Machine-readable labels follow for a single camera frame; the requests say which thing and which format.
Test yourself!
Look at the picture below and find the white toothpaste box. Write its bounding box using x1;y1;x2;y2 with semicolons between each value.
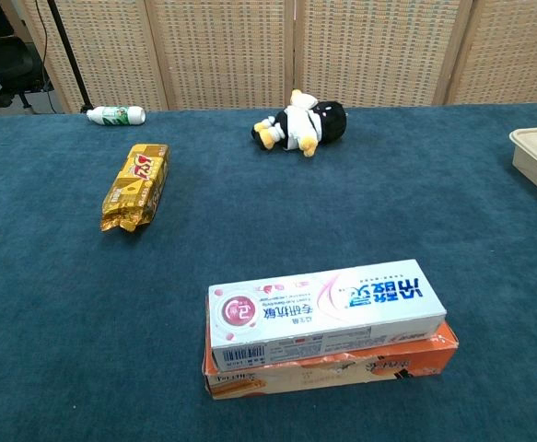
206;259;449;371

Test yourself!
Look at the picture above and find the orange cardboard box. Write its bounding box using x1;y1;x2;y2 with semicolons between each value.
202;320;460;401

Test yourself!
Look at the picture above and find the black white plush toy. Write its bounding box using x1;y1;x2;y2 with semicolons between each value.
251;88;348;159

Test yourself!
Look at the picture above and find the gold snack package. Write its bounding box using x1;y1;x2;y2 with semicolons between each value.
99;143;170;233

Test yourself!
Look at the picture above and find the wicker folding screen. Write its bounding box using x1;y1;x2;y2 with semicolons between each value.
0;0;537;114

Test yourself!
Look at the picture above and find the white bottle green label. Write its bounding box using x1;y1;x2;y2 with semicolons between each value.
86;105;146;127

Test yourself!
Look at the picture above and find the blue felt table cover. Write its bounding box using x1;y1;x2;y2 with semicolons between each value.
0;101;537;442

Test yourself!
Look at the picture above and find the black tripod stand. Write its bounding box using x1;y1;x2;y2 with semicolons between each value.
46;0;93;114

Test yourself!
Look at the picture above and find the black office chair base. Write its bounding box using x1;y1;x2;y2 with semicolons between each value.
0;0;53;111

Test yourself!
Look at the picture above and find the black floor cable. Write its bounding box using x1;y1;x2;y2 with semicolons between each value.
31;0;51;91

